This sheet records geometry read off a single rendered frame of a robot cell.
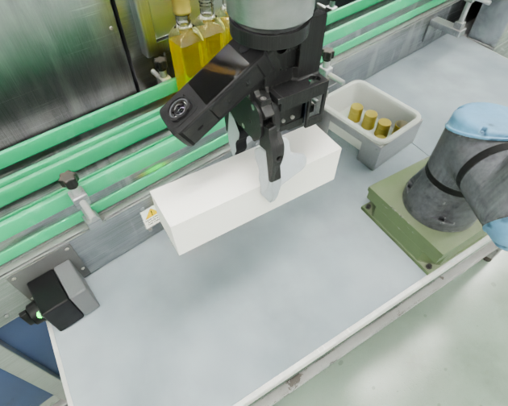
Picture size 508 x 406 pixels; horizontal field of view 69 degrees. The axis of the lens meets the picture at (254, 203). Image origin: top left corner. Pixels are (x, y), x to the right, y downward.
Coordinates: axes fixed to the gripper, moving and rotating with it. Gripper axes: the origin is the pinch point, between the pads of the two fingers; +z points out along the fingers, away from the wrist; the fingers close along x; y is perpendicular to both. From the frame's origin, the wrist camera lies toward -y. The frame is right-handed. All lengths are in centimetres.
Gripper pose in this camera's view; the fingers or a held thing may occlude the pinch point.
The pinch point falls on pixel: (251, 179)
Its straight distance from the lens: 47.3
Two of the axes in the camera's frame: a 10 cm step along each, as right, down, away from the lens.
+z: 0.0, 6.2, 7.8
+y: 8.5, -4.1, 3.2
